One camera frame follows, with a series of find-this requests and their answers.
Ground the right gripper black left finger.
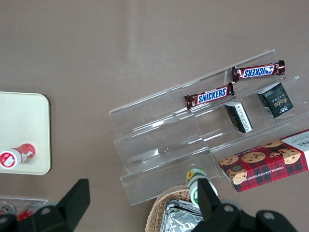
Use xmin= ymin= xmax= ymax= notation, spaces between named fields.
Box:
xmin=16 ymin=178 xmax=91 ymax=232

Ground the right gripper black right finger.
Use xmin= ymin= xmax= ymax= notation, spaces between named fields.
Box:
xmin=194 ymin=178 xmax=247 ymax=232

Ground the oval light wicker basket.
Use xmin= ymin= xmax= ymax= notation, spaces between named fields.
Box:
xmin=144 ymin=188 xmax=206 ymax=232

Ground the beige plastic tray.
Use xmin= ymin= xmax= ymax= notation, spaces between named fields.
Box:
xmin=0 ymin=91 xmax=51 ymax=176

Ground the green white yogurt bottle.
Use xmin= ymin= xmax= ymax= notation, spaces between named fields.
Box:
xmin=185 ymin=168 xmax=219 ymax=208

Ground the aluminium foil container stack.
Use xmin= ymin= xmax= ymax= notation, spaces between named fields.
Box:
xmin=160 ymin=199 xmax=206 ymax=232

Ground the clear acrylic bottle rack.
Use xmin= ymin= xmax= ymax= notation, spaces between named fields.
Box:
xmin=0 ymin=195 xmax=49 ymax=215

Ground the red tartan cookie box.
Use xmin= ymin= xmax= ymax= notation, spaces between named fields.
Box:
xmin=219 ymin=129 xmax=309 ymax=193

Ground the small red yogurt bottle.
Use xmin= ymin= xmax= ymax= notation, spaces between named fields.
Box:
xmin=0 ymin=143 xmax=36 ymax=170

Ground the clear acrylic step stand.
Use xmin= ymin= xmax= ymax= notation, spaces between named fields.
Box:
xmin=108 ymin=84 xmax=219 ymax=206
xmin=181 ymin=49 xmax=309 ymax=179

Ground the small black carton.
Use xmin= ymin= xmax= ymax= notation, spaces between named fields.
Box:
xmin=257 ymin=81 xmax=294 ymax=118
xmin=224 ymin=101 xmax=253 ymax=133

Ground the Snickers chocolate bar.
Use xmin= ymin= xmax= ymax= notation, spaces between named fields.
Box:
xmin=184 ymin=83 xmax=235 ymax=111
xmin=231 ymin=59 xmax=285 ymax=84

